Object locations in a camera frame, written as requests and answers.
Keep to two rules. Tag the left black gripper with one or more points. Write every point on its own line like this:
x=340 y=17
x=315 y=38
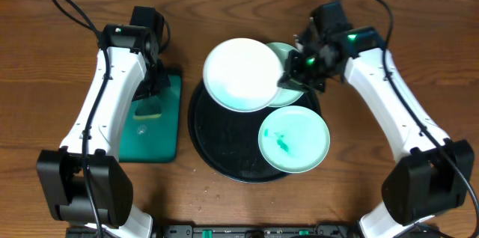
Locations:
x=150 y=86

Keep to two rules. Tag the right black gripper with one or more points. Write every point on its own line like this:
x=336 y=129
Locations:
x=299 y=67

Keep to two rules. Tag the green yellow sponge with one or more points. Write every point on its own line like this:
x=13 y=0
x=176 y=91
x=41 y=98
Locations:
x=148 y=108

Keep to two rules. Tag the white plate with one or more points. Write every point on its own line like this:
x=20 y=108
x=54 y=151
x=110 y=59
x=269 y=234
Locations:
x=241 y=75

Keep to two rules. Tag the mint green plate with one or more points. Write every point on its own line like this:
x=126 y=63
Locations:
x=294 y=139
x=284 y=97

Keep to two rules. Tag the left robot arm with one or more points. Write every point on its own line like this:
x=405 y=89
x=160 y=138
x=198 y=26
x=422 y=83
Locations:
x=82 y=181

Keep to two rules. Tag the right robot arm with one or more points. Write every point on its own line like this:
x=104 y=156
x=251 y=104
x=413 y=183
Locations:
x=432 y=172

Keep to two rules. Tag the black rectangular water tray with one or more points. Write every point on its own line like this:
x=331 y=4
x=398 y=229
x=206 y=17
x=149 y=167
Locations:
x=154 y=140

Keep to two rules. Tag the round black serving tray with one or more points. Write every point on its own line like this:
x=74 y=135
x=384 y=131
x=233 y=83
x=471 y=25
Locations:
x=228 y=141

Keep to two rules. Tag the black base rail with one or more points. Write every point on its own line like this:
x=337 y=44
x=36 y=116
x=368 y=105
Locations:
x=188 y=231

